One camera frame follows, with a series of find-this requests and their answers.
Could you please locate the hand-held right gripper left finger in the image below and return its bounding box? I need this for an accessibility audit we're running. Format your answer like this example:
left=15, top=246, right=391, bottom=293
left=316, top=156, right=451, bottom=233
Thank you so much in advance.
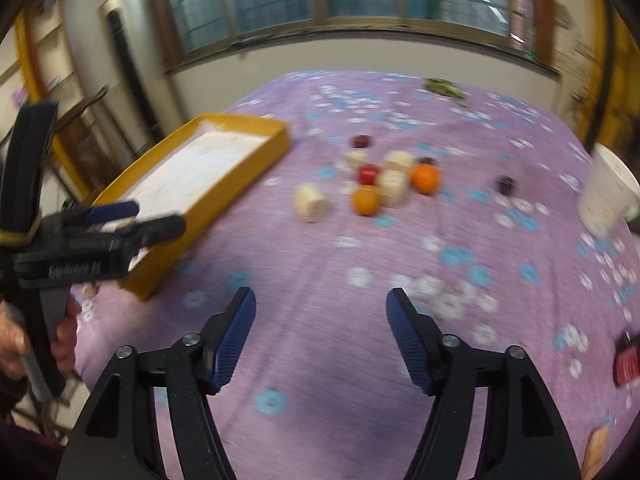
left=56, top=286, right=257, bottom=480

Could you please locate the yellow door frame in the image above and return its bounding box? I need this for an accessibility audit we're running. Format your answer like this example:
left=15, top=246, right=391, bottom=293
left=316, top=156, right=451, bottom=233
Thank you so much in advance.
left=597, top=5, right=640, bottom=141

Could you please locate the yellow-taped white foam tray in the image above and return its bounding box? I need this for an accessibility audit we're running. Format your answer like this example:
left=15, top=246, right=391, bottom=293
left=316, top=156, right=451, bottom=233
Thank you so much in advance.
left=90, top=113, right=292, bottom=302

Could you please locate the black pipe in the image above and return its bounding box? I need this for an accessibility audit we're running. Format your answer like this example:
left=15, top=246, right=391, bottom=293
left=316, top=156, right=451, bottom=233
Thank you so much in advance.
left=106, top=9, right=151, bottom=131

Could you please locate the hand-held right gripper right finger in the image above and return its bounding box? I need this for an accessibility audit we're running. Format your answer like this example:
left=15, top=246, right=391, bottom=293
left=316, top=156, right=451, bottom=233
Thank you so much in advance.
left=386, top=287, right=583, bottom=480

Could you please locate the green leafy sprig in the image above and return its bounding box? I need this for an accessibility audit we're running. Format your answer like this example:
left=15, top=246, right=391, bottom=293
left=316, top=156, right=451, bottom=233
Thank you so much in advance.
left=424, top=77, right=466, bottom=98

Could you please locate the orange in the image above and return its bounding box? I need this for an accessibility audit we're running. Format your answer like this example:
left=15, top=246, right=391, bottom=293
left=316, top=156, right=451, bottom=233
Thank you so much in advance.
left=351, top=185, right=382, bottom=217
left=410, top=164, right=443, bottom=195

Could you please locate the red and black object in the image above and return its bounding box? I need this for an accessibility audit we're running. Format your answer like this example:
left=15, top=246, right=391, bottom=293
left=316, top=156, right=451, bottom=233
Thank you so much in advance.
left=612, top=330, right=640, bottom=388

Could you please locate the wooden chair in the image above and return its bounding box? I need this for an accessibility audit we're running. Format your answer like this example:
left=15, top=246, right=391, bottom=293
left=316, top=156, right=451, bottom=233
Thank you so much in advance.
left=52, top=85, right=151, bottom=201

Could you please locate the white cup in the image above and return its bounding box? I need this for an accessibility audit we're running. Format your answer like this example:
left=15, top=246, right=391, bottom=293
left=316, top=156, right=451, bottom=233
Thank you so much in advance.
left=577, top=142, right=640, bottom=238

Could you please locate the wooden shelf unit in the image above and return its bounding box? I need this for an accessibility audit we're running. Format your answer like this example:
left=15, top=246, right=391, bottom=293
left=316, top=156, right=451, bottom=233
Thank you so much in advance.
left=12, top=0, right=101, bottom=171

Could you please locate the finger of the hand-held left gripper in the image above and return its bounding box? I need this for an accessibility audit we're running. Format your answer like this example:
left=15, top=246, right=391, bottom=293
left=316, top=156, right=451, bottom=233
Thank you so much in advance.
left=42, top=201, right=141, bottom=233
left=90, top=214, right=187, bottom=261

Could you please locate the purple floral tablecloth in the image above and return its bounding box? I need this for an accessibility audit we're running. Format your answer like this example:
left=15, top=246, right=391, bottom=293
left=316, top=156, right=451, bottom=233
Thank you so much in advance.
left=75, top=70, right=640, bottom=480

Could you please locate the person's left hand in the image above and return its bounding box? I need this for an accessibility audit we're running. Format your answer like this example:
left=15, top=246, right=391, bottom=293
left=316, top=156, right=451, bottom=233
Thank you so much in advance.
left=0, top=296, right=79, bottom=382

